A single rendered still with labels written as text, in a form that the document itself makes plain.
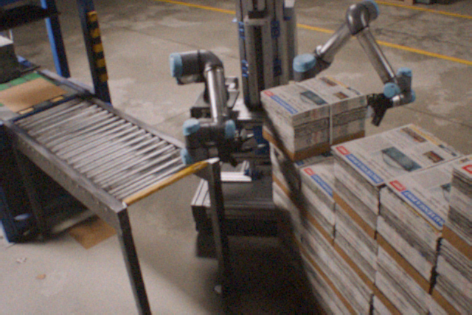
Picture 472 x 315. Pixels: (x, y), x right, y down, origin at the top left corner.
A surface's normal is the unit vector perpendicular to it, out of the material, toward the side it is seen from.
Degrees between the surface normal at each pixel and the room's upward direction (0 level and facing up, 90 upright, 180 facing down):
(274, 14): 90
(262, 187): 0
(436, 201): 0
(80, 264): 0
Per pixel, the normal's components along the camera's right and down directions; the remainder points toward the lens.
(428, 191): -0.07, -0.88
